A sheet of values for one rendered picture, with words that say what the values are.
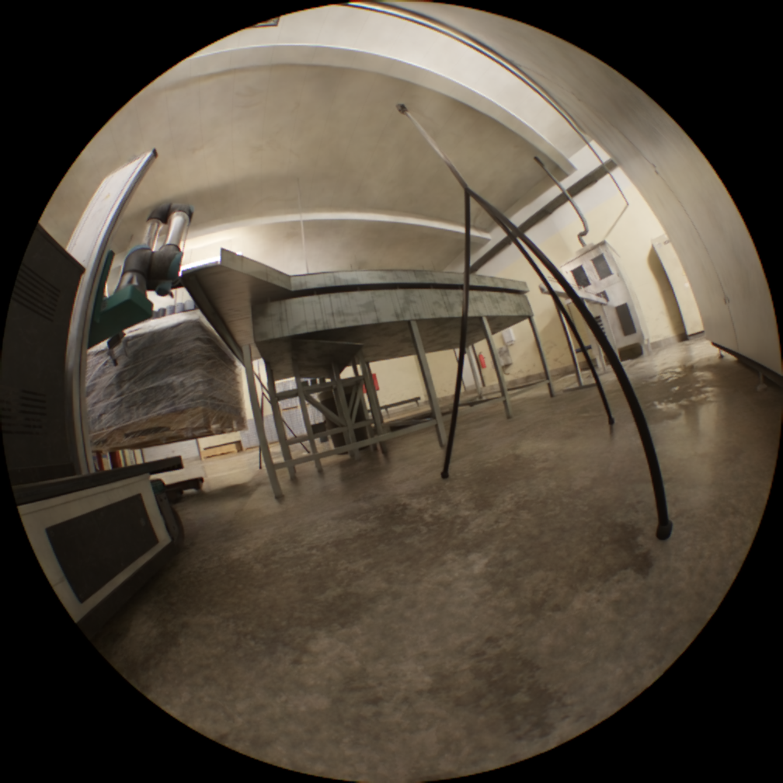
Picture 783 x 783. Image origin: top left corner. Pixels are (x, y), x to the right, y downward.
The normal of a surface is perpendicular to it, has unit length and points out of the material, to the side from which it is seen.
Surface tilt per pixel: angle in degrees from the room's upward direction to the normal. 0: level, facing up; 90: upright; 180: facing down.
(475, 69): 180
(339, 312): 90
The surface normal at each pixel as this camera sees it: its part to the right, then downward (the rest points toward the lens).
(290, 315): 0.36, -0.14
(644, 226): -0.90, 0.21
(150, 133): 0.25, 0.97
